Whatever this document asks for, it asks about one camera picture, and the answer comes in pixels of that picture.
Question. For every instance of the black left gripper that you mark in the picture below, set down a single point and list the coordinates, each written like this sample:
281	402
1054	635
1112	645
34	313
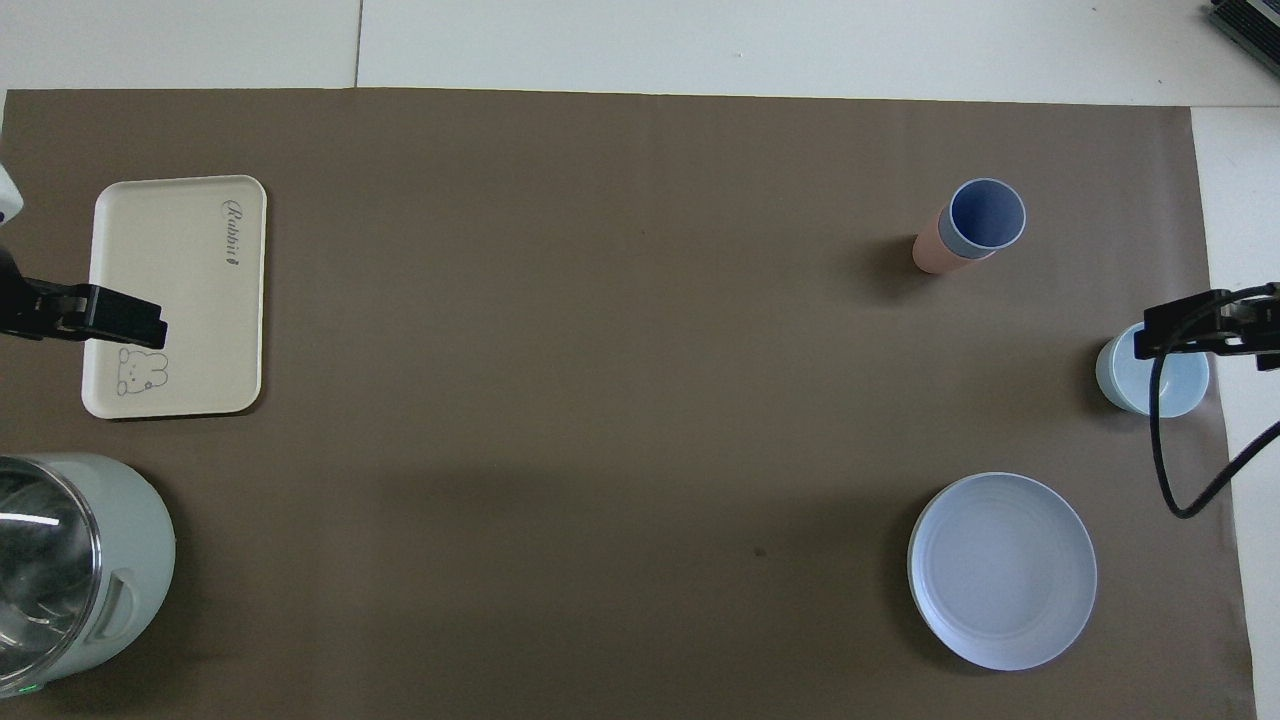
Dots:
35	310

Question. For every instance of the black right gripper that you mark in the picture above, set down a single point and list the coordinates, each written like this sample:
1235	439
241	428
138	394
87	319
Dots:
1262	320

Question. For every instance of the blue ribbed plastic cup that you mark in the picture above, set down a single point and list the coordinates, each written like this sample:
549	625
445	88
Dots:
987	214

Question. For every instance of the pink plastic cup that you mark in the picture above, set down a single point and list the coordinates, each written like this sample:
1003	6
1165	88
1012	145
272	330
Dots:
930	252

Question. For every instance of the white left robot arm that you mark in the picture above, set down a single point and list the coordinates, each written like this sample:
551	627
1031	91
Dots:
6	195

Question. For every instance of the cream rabbit print tray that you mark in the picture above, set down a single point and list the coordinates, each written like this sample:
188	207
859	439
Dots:
190	300

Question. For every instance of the light blue bowl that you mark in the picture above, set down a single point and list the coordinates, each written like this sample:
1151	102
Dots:
1185	385

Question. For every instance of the mint green electric pot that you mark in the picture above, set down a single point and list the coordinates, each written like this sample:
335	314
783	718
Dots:
135	560

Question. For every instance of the glass pot lid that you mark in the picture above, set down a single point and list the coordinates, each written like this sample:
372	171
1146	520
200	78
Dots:
45	560

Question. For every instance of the pale blue round plate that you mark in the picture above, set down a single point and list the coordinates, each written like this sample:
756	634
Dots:
1002	570

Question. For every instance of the grey ribbed device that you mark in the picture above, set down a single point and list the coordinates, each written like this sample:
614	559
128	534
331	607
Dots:
1250	25

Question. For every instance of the brown paper table mat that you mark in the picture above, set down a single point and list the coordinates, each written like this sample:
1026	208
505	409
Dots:
620	400

